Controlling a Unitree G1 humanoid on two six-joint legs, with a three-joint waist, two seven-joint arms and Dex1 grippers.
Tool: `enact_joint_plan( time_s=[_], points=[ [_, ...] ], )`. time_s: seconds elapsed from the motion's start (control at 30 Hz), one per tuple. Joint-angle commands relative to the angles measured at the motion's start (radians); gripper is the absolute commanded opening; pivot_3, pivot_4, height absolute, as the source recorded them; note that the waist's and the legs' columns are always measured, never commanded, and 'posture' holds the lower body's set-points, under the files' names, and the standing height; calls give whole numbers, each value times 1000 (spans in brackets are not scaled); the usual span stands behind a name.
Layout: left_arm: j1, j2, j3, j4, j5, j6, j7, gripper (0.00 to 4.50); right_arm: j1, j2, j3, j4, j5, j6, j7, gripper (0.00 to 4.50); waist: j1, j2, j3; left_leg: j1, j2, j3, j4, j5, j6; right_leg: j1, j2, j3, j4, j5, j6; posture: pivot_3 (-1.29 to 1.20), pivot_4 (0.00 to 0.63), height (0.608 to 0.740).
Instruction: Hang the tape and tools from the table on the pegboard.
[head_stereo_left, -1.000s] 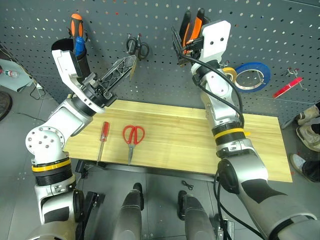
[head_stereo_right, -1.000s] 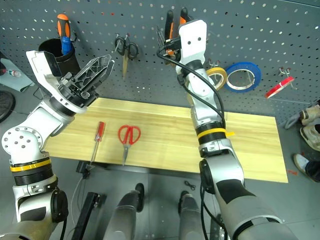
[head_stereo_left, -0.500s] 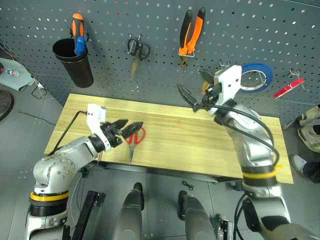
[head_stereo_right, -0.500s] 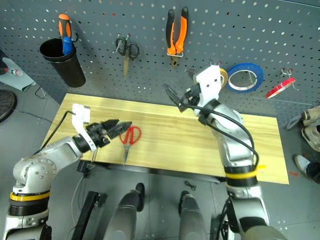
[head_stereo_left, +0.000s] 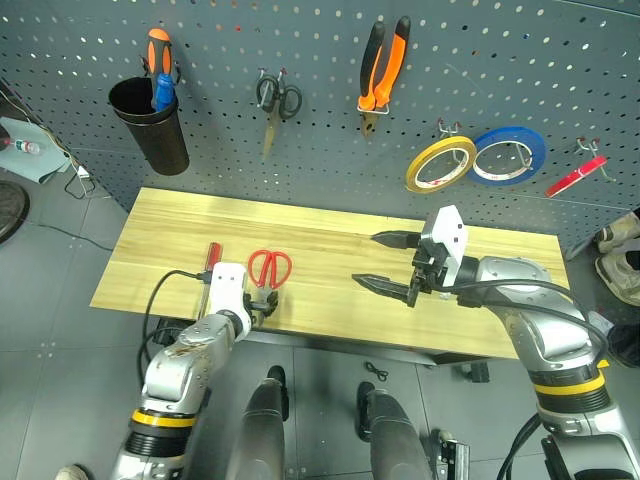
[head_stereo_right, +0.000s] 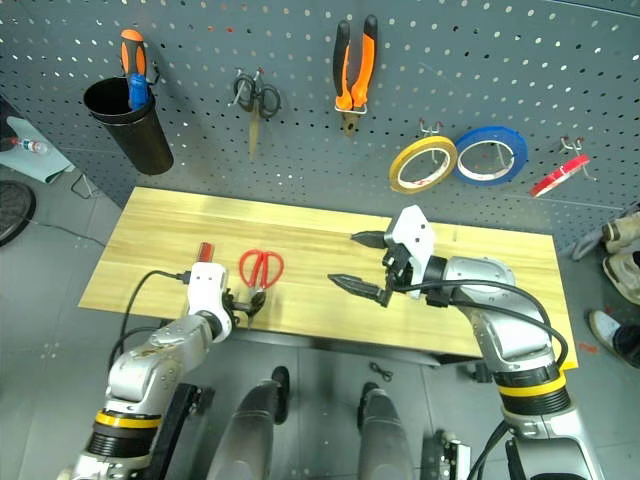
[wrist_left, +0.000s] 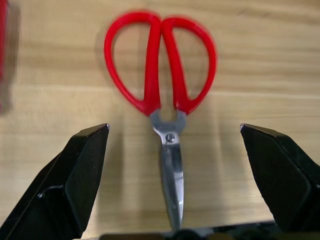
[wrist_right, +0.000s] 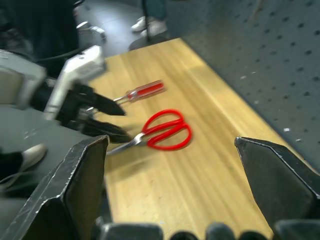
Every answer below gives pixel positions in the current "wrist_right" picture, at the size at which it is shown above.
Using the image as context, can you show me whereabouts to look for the chrome chair base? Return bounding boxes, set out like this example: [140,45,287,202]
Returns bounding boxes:
[75,21,107,42]

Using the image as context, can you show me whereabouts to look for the black cable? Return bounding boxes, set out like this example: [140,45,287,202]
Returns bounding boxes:
[36,47,85,63]

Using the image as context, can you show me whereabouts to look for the thin grey floor cable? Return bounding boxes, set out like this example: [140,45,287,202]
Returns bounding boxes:
[0,169,38,192]

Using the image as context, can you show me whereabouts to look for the white sneaker with black trouser leg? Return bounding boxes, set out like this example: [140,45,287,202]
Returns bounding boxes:
[0,143,48,181]

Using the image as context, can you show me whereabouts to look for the red handled scissors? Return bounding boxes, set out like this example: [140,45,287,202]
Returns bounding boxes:
[106,108,193,156]

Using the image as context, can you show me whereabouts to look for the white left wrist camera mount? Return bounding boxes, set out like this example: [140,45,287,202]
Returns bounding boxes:
[43,44,107,122]

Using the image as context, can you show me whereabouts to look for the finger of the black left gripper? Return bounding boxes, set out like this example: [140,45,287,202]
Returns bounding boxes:
[87,85,127,117]
[83,117,134,145]

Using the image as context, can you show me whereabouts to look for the red handled screwdriver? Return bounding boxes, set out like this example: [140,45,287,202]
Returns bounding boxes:
[113,79,167,103]

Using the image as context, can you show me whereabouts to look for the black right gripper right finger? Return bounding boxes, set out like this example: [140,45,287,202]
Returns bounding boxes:
[234,136,320,227]

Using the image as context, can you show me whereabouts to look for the grey metal pegboard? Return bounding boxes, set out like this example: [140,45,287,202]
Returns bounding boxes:
[166,0,320,173]

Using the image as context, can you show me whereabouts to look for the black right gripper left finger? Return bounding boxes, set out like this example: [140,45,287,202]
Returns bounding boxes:
[0,134,113,240]

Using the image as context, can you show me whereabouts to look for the black floor stand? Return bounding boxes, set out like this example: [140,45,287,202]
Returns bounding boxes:
[128,0,171,51]

